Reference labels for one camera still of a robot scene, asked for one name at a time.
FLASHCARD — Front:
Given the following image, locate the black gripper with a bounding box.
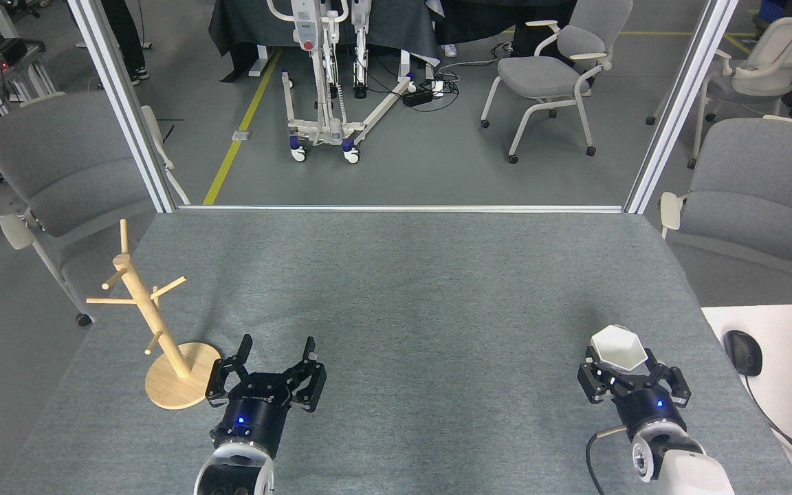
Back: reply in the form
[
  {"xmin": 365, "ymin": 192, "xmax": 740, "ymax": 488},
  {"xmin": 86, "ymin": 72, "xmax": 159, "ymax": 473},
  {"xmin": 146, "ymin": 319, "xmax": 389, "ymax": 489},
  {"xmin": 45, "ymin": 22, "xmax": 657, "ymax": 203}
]
[
  {"xmin": 577, "ymin": 348, "xmax": 691, "ymax": 437},
  {"xmin": 206, "ymin": 335, "xmax": 327, "ymax": 460}
]

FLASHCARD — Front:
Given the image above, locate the white-backed grey chair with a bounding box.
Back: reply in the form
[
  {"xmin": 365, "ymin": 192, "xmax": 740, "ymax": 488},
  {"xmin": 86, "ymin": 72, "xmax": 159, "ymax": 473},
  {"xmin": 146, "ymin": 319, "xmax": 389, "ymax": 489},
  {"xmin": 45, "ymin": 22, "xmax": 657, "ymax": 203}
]
[{"xmin": 646, "ymin": 15, "xmax": 792, "ymax": 170}]

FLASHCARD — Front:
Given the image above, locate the silver post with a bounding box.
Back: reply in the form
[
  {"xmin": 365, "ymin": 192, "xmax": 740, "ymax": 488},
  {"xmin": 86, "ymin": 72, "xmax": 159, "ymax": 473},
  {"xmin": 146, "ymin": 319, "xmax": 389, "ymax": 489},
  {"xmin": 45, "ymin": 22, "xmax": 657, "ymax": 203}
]
[
  {"xmin": 623, "ymin": 0, "xmax": 740, "ymax": 215},
  {"xmin": 66, "ymin": 0, "xmax": 192, "ymax": 214}
]

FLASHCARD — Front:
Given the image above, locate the black power strip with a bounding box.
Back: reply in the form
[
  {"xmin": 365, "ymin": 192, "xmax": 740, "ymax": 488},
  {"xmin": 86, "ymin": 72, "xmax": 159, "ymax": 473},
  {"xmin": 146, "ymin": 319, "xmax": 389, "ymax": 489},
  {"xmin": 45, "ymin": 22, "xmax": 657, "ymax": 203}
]
[{"xmin": 401, "ymin": 80, "xmax": 446, "ymax": 108}]

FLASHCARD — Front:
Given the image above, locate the wooden cup rack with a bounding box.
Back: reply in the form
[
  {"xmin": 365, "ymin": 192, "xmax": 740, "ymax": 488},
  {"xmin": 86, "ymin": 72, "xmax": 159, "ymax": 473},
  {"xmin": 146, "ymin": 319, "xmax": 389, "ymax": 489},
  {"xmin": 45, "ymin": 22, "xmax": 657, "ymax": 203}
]
[{"xmin": 86, "ymin": 219, "xmax": 223, "ymax": 410}]

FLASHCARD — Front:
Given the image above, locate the black computer mouse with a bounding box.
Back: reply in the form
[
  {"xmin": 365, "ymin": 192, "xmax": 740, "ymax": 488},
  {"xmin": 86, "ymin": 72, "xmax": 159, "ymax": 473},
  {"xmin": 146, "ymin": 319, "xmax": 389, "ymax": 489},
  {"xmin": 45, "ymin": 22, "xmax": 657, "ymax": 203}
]
[{"xmin": 723, "ymin": 330, "xmax": 763, "ymax": 377}]

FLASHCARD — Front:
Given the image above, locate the person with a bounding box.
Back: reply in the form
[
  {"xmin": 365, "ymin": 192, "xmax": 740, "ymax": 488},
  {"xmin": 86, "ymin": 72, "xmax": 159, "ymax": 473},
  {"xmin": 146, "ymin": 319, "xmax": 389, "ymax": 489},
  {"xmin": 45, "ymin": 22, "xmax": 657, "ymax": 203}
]
[{"xmin": 98, "ymin": 0, "xmax": 151, "ymax": 88}]

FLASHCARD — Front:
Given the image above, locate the black table cloth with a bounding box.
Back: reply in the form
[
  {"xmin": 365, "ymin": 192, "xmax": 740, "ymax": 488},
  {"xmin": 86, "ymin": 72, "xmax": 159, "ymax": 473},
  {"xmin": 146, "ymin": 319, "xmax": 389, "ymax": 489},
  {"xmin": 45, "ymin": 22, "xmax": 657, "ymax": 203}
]
[
  {"xmin": 208, "ymin": 0, "xmax": 441, "ymax": 83},
  {"xmin": 434, "ymin": 0, "xmax": 575, "ymax": 47}
]

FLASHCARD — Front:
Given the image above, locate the black mouse cable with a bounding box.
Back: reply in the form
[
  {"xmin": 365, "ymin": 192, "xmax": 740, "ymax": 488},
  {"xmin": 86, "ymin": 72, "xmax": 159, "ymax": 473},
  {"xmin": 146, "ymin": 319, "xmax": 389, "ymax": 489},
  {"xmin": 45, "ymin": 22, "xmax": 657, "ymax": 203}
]
[{"xmin": 743, "ymin": 375, "xmax": 792, "ymax": 482}]

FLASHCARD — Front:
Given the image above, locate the white stand on wheels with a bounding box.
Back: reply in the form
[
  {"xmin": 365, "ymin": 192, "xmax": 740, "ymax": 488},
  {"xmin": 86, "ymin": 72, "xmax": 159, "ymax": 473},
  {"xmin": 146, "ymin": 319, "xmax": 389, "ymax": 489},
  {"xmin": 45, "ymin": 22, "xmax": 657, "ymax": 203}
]
[{"xmin": 265, "ymin": 0, "xmax": 419, "ymax": 164}]

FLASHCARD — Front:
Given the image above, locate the grey chair with white frame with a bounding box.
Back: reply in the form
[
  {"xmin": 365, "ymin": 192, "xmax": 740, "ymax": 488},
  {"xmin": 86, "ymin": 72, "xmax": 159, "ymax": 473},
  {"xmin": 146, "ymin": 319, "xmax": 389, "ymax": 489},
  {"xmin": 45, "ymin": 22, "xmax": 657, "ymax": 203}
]
[{"xmin": 480, "ymin": 0, "xmax": 634, "ymax": 164}]

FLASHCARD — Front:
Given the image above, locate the grey chair beside rack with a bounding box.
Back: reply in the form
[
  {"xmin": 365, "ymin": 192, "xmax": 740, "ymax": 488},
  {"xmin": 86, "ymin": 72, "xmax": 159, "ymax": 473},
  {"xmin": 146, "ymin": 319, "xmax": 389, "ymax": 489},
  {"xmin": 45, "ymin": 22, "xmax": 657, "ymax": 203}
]
[{"xmin": 0, "ymin": 91, "xmax": 190, "ymax": 327}]

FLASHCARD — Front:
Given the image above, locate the grey chair beside desk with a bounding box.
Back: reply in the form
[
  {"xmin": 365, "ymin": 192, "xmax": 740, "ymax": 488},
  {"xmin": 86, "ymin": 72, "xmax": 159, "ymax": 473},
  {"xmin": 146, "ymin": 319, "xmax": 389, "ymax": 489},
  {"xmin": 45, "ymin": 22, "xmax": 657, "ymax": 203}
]
[{"xmin": 659, "ymin": 115, "xmax": 792, "ymax": 303}]

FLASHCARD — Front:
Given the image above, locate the white faceted cup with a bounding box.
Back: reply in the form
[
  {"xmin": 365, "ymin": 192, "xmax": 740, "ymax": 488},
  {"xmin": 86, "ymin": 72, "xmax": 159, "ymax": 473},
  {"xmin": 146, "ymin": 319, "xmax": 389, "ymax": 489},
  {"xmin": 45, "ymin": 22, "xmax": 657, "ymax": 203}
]
[{"xmin": 589, "ymin": 325, "xmax": 648, "ymax": 375}]

